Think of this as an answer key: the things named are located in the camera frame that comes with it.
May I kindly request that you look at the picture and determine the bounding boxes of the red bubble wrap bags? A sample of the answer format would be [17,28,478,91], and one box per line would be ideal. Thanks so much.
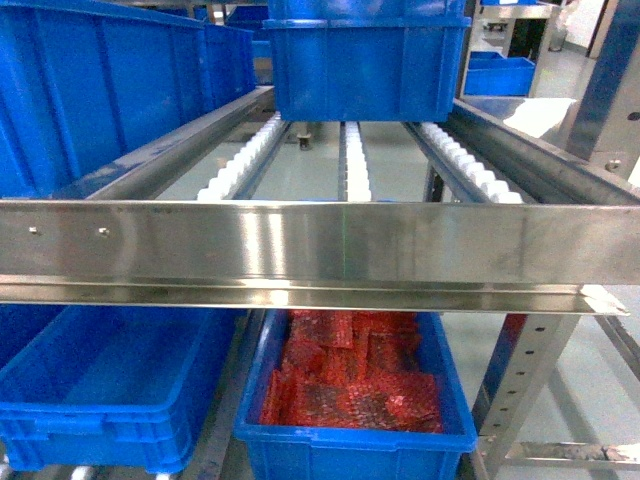
[259,310,443,433]

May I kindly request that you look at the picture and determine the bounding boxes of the steel flow rack shelf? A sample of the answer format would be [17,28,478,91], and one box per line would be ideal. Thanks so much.
[1,87,639,478]

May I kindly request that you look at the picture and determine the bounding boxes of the blue bin on upper shelf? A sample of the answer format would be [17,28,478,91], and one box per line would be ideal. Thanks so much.
[263,1,471,122]

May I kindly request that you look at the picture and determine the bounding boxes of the large blue bin upper left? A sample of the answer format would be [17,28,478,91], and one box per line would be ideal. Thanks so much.
[1,1,255,197]

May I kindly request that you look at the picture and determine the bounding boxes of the empty blue plastic bin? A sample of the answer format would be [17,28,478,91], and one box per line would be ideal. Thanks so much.
[1,306,237,474]

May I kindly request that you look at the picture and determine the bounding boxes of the blue bin with red bags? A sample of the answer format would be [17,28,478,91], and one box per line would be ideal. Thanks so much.
[233,310,478,479]

